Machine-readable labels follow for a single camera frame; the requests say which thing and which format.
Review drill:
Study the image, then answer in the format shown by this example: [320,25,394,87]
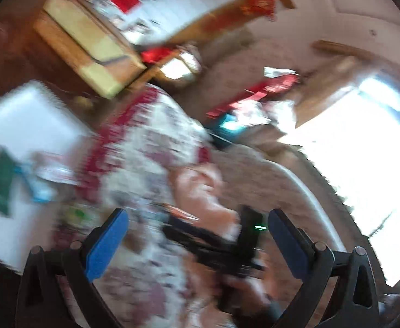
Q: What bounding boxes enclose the red package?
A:
[205,73,301,118]

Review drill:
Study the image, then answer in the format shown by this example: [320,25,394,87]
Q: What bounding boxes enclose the teal basin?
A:
[217,113,248,140]

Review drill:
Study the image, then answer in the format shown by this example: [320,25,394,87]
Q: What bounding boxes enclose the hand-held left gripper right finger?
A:
[267,208,381,328]

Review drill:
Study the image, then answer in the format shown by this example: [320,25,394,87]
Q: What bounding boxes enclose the wooden rack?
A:
[145,43,204,86]

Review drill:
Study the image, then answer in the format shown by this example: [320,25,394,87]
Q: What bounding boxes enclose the dark green snack packet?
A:
[0,145,18,217]

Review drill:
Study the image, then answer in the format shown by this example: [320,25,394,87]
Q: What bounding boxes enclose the floral fleece blanket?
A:
[55,85,265,328]

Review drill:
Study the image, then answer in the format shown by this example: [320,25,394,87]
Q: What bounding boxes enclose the striped white paper tray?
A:
[0,80,96,263]

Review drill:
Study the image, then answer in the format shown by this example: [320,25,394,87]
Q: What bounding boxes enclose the red bag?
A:
[140,46,173,64]

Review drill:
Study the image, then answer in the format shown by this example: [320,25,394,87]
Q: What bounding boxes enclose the wooden table yellow top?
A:
[33,0,146,99]

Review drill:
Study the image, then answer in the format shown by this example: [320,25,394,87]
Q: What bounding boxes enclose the red hanging decoration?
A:
[239,0,279,21]

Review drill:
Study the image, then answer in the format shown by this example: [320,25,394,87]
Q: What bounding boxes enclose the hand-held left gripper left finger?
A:
[16,208,130,328]

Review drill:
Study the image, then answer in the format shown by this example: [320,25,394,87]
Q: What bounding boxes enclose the person's right hand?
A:
[220,273,279,315]

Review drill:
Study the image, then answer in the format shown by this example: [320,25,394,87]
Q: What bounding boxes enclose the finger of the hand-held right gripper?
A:
[162,212,242,240]
[183,237,245,274]

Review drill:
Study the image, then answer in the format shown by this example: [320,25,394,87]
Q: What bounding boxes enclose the bright window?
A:
[278,72,400,288]

